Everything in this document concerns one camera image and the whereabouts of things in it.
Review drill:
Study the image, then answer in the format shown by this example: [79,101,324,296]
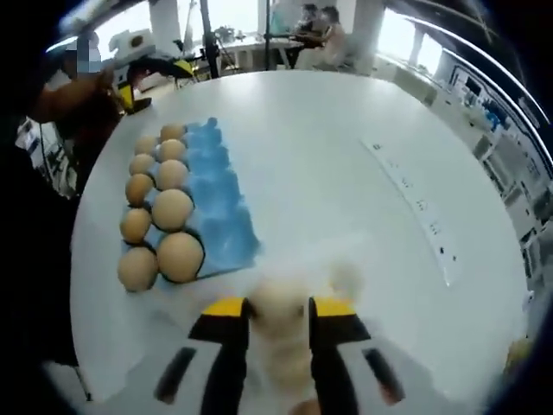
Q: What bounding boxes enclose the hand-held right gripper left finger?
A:
[86,296,252,415]

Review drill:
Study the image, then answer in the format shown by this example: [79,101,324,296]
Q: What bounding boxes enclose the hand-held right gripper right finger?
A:
[307,296,476,415]

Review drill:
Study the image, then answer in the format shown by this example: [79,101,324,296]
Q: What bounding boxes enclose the single tan egg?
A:
[249,278,313,342]

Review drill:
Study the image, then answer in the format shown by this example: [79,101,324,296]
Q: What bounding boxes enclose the white egg tray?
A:
[241,250,377,415]

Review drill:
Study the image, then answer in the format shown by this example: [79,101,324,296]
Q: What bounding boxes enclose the group of tan eggs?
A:
[117,123,366,415]

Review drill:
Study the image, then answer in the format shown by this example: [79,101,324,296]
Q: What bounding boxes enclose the blue egg tray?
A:
[120,116,264,291]

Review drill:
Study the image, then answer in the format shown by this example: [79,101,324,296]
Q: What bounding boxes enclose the person's left hand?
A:
[95,67,117,99]

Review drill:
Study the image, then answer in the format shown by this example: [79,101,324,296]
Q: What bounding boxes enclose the thick black pole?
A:
[196,0,222,80]

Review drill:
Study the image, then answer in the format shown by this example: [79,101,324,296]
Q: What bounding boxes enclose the black tripod stand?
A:
[261,0,303,70]

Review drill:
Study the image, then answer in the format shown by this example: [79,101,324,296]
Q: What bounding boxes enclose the person in dark clothes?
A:
[0,112,79,364]

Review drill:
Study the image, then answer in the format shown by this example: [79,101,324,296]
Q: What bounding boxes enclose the white table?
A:
[68,68,531,405]

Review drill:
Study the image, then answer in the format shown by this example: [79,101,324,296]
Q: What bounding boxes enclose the white office cabinets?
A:
[468,124,550,278]

